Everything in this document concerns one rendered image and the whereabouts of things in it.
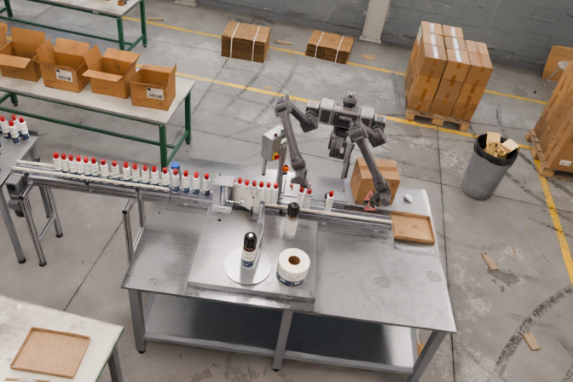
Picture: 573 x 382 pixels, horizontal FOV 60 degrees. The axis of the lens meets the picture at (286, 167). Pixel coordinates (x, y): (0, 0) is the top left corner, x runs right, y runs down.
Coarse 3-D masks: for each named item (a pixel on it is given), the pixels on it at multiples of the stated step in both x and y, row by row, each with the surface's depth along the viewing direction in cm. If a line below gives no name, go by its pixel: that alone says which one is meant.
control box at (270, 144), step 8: (280, 128) 342; (264, 136) 334; (272, 136) 333; (280, 136) 335; (264, 144) 338; (272, 144) 333; (264, 152) 341; (272, 152) 337; (280, 152) 345; (272, 160) 342
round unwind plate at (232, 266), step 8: (240, 248) 331; (232, 256) 325; (240, 256) 326; (264, 256) 329; (224, 264) 319; (232, 264) 320; (256, 264) 322; (264, 264) 323; (232, 272) 315; (240, 272) 316; (248, 272) 317; (256, 272) 318; (264, 272) 318; (240, 280) 312; (248, 280) 312; (256, 280) 313
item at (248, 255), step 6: (246, 234) 303; (252, 234) 303; (246, 240) 302; (252, 240) 302; (246, 246) 305; (252, 246) 305; (246, 252) 308; (252, 252) 308; (246, 258) 311; (252, 258) 312; (240, 264) 320; (246, 264) 315; (252, 264) 317
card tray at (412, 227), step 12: (396, 216) 382; (408, 216) 383; (420, 216) 382; (396, 228) 372; (408, 228) 373; (420, 228) 375; (432, 228) 371; (408, 240) 364; (420, 240) 363; (432, 240) 362
